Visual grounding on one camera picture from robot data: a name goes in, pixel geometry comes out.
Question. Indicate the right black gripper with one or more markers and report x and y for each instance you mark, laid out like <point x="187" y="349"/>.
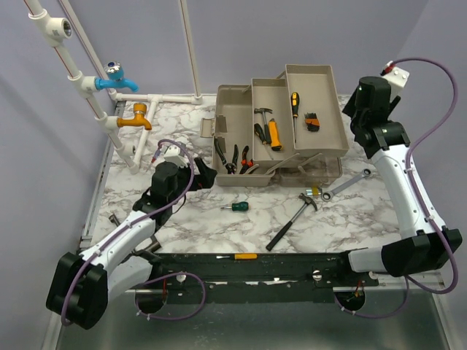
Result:
<point x="351" y="107"/>

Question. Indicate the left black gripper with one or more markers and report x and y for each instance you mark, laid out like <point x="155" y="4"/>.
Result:
<point x="205" y="179"/>

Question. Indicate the red black pliers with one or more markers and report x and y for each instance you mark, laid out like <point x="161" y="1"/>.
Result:
<point x="246" y="164"/>

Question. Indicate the green stubby screwdriver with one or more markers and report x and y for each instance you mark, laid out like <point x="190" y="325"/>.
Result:
<point x="242" y="206"/>

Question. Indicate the orange hex key set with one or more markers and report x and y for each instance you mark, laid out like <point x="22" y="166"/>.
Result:
<point x="312" y="122"/>

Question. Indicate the yellow black screwdriver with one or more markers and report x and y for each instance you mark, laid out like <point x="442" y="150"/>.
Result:
<point x="260" y="134"/>
<point x="295" y="101"/>

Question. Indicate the beige translucent tool box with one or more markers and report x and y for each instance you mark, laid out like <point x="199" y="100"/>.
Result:
<point x="314" y="159"/>

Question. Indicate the small claw hammer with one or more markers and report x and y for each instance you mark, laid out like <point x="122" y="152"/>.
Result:
<point x="266" y="133"/>

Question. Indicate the black handle long hammer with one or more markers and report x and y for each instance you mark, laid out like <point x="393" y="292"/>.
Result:
<point x="307" y="201"/>

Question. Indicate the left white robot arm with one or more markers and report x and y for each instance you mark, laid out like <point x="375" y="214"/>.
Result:
<point x="80" y="289"/>

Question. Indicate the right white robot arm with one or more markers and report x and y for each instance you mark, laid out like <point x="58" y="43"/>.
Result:
<point x="424" y="234"/>

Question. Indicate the blue red screwdriver left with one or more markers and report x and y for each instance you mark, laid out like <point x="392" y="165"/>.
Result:
<point x="154" y="158"/>

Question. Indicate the orange water tap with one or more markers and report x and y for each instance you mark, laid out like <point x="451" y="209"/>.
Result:
<point x="139" y="119"/>

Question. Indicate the silver ratchet wrench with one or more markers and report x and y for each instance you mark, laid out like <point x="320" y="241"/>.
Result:
<point x="327" y="196"/>

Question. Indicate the metal socket wrench bar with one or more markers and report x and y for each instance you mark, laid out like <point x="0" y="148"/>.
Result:
<point x="113" y="219"/>

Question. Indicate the blue water tap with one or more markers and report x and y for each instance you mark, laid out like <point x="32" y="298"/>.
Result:
<point x="116" y="78"/>

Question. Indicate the orange handle screwdriver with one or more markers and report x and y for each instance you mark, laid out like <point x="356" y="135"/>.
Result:
<point x="242" y="256"/>

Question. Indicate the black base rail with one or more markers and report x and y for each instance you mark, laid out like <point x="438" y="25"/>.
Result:
<point x="271" y="278"/>

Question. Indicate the white pvc pipe frame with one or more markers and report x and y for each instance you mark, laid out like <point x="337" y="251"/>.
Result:
<point x="128" y="142"/>

